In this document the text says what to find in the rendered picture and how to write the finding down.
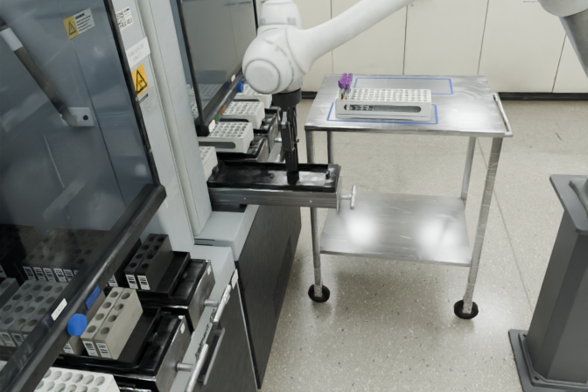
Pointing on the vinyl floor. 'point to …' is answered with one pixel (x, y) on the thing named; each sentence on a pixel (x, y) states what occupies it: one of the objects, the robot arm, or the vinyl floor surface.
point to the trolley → (448, 101)
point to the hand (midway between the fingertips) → (291, 157)
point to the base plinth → (509, 95)
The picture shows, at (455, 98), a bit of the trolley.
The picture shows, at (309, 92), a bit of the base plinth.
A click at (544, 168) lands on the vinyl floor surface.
